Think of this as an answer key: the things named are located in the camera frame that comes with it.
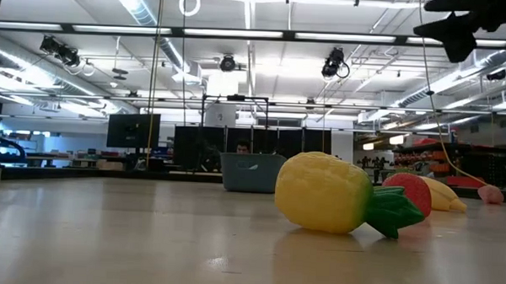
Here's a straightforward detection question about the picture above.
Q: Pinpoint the silver ceiling duct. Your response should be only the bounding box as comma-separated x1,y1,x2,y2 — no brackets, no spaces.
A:
400,46,506,112
105,0,187,69

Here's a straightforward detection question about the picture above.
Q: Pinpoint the small pink toy peach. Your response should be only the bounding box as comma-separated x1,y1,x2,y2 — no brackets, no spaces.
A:
477,185,505,206

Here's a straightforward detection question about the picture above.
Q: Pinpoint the shelf with orange items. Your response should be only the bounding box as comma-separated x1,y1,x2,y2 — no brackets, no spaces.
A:
392,136,506,190

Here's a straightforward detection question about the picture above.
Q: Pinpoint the white cable ring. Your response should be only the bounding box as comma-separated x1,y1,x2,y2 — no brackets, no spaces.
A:
178,0,202,18

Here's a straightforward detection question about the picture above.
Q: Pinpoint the red toy strawberry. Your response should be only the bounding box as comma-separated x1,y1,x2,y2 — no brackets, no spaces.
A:
380,171,433,219

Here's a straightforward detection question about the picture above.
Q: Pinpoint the black aluminium rig frame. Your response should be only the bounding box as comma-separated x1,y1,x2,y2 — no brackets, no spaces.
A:
0,20,506,206

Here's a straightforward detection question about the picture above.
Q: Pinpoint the yellow toy banana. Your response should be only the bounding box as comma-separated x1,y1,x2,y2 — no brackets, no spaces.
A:
418,175,470,213

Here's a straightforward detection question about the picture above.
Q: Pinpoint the yellow toy pineapple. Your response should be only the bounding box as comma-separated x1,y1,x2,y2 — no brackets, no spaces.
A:
272,149,428,241

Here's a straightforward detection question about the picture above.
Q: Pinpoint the black wall monitor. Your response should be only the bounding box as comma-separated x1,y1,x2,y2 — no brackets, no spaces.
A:
106,111,161,151

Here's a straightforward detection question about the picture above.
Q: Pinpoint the black ceiling-mounted camera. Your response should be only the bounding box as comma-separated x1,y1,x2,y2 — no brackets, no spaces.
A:
219,54,237,73
39,35,81,67
321,46,351,79

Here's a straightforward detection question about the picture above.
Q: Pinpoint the grey-blue plastic tub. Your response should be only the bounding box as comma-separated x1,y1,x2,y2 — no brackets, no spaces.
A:
218,152,288,195

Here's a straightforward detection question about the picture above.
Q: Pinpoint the thin yellow drooping cable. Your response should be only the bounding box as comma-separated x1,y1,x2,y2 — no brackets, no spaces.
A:
411,0,506,190

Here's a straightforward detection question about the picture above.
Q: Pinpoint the black partition wall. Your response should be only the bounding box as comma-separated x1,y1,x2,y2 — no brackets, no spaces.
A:
173,122,333,176

